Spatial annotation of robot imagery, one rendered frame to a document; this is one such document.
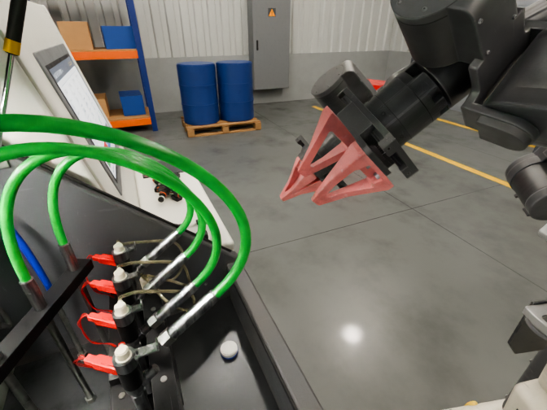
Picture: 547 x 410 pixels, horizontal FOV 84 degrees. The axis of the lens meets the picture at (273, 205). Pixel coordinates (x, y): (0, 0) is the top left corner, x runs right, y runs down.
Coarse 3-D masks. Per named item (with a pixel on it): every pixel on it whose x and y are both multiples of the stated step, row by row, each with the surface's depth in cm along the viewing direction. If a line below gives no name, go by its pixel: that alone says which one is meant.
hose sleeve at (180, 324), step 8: (208, 296) 41; (216, 296) 41; (200, 304) 40; (208, 304) 40; (192, 312) 40; (200, 312) 41; (184, 320) 40; (192, 320) 41; (168, 328) 41; (176, 328) 40; (184, 328) 41; (176, 336) 41
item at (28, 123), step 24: (0, 120) 23; (24, 120) 24; (48, 120) 24; (72, 120) 25; (120, 144) 27; (144, 144) 28; (192, 168) 31; (216, 192) 34; (240, 216) 36; (240, 264) 40; (216, 288) 41
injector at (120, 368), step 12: (132, 348) 41; (132, 360) 39; (120, 372) 39; (132, 372) 40; (144, 372) 43; (156, 372) 43; (132, 384) 41; (144, 384) 43; (132, 396) 43; (144, 396) 44; (144, 408) 45
